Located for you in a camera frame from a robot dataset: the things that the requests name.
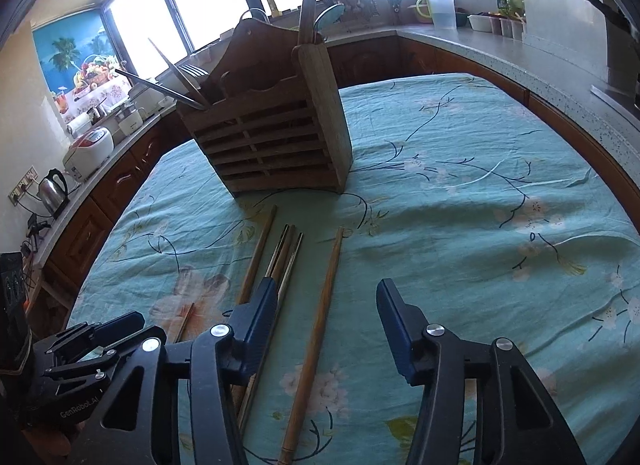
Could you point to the white pink rice cooker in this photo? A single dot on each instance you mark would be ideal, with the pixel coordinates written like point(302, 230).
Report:
point(87, 153)

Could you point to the floral teal tablecloth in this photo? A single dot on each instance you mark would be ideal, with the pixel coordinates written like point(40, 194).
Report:
point(480, 213)

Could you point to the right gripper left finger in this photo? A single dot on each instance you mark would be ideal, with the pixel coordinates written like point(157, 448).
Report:
point(136, 422)

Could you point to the fruit beach poster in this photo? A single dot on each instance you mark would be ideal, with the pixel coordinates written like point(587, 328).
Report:
point(80, 65)

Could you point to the wall power outlet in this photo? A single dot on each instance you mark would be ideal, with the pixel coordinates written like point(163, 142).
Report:
point(30, 178)

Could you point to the wooden utensil holder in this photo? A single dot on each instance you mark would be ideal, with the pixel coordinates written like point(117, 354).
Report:
point(274, 119)

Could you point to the metal spoon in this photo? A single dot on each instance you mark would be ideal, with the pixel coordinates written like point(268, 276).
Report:
point(327, 18)

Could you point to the brown wooden chopstick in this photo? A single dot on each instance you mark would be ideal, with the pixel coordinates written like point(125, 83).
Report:
point(250, 276)

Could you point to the person left hand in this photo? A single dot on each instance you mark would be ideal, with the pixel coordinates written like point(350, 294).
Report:
point(51, 447)

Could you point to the sink faucet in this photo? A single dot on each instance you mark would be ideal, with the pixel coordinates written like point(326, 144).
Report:
point(255, 13)

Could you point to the wooden handled fork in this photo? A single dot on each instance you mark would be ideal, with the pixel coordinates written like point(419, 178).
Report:
point(196, 75)

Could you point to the clear measuring jug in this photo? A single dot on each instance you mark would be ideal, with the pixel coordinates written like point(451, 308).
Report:
point(441, 13)

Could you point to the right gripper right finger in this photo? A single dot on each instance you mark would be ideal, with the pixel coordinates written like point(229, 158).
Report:
point(517, 421)

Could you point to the steel electric kettle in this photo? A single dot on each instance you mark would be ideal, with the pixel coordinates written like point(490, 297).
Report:
point(53, 192)

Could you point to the black wok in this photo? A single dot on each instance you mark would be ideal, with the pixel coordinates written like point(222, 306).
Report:
point(622, 38)

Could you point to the thin steel chopstick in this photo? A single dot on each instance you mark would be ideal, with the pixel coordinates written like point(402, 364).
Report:
point(243, 398)

